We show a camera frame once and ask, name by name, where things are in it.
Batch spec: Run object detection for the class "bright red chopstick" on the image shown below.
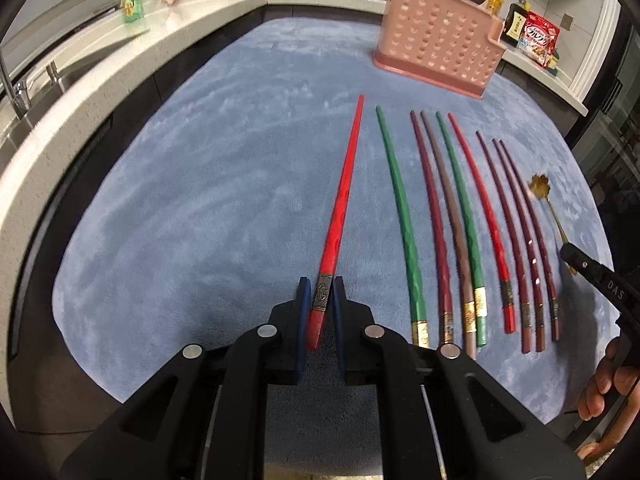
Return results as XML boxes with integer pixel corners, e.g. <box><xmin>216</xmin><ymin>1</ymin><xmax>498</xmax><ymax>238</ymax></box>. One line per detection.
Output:
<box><xmin>307</xmin><ymin>94</ymin><xmax>364</xmax><ymax>351</ymax></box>

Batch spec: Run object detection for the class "maroon chopstick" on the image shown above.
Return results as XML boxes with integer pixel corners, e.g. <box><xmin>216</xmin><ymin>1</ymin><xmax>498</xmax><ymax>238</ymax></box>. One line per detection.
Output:
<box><xmin>475</xmin><ymin>130</ymin><xmax>535</xmax><ymax>354</ymax></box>
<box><xmin>499</xmin><ymin>138</ymin><xmax>562</xmax><ymax>343</ymax></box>
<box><xmin>491</xmin><ymin>139</ymin><xmax>547</xmax><ymax>353</ymax></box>

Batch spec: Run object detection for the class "green chopstick gold band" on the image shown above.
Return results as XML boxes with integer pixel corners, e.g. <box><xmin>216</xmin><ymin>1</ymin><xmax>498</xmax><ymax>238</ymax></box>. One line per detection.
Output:
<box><xmin>375</xmin><ymin>105</ymin><xmax>430</xmax><ymax>348</ymax></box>

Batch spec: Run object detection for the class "gold flower spoon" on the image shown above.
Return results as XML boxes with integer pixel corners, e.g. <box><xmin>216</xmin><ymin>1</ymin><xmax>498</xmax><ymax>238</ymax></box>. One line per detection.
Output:
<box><xmin>528</xmin><ymin>174</ymin><xmax>568</xmax><ymax>261</ymax></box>

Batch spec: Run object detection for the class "green chopstick white band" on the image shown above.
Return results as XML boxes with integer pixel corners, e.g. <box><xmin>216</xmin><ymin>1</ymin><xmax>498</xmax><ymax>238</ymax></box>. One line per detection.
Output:
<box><xmin>436</xmin><ymin>112</ymin><xmax>488</xmax><ymax>347</ymax></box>

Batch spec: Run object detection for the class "brown chopstick gold band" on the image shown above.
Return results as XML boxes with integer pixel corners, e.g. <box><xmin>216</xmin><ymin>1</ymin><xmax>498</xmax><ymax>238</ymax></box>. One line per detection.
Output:
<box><xmin>420</xmin><ymin>110</ymin><xmax>477</xmax><ymax>360</ymax></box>

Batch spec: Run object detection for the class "steel kitchen faucet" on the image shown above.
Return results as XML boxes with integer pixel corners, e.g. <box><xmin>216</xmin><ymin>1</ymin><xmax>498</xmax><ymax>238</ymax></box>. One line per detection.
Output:
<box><xmin>0</xmin><ymin>55</ymin><xmax>64</xmax><ymax>119</ymax></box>

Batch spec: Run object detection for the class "right hand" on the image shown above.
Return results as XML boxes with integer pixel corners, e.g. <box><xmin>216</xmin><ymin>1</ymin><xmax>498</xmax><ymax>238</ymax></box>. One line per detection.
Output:
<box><xmin>577</xmin><ymin>337</ymin><xmax>639</xmax><ymax>465</ymax></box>

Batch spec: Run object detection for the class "blue grey table mat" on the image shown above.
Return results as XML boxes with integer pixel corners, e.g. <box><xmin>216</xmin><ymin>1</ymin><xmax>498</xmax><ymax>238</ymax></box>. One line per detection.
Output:
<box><xmin>51</xmin><ymin>16</ymin><xmax>615</xmax><ymax>476</ymax></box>

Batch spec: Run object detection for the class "red cereal bag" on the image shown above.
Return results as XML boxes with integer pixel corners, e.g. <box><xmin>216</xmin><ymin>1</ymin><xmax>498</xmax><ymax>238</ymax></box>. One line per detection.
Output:
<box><xmin>518</xmin><ymin>12</ymin><xmax>560</xmax><ymax>67</ymax></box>

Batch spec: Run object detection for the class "pink perforated utensil holder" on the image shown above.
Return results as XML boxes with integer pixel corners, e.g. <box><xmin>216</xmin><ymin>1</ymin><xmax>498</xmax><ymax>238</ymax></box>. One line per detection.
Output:
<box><xmin>373</xmin><ymin>0</ymin><xmax>506</xmax><ymax>99</ymax></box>

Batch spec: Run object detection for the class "dark soy sauce bottle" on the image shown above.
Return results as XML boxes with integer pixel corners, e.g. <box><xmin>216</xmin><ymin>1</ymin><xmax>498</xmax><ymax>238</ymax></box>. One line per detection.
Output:
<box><xmin>500</xmin><ymin>3</ymin><xmax>528</xmax><ymax>47</ymax></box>

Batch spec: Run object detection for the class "yellow snack packet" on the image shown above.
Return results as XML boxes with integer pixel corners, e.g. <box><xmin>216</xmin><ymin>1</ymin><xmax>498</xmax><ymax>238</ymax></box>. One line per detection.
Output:
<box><xmin>486</xmin><ymin>0</ymin><xmax>504</xmax><ymax>16</ymax></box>

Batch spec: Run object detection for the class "steel sink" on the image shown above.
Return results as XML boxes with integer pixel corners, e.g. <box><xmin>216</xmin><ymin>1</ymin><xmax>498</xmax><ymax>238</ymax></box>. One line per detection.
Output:
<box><xmin>1</xmin><ymin>60</ymin><xmax>98</xmax><ymax>170</ymax></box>

